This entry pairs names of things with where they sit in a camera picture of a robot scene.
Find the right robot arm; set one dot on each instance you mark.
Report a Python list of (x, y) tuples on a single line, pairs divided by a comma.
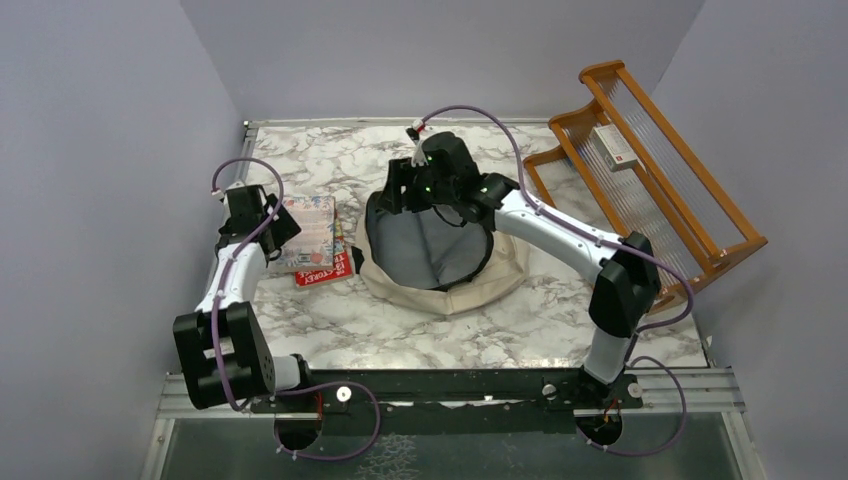
[(442, 180)]

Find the floral cover book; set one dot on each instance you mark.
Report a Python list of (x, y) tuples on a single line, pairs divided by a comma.
[(313, 248)]

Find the cream canvas backpack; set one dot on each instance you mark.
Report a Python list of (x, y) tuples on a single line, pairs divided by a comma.
[(427, 262)]

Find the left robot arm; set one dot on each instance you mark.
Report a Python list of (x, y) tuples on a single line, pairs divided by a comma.
[(222, 351)]

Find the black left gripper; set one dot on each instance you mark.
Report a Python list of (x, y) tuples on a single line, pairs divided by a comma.
[(284, 228)]

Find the small white red box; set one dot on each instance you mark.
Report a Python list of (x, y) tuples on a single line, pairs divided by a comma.
[(614, 150)]

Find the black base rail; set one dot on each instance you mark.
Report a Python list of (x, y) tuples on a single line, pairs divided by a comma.
[(450, 401)]

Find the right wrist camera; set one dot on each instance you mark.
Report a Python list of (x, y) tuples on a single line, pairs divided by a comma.
[(418, 158)]

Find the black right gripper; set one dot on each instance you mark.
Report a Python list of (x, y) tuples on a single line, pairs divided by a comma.
[(401, 175)]

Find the wooden rack with clear slats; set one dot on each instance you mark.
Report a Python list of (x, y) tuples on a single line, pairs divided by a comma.
[(668, 195)]

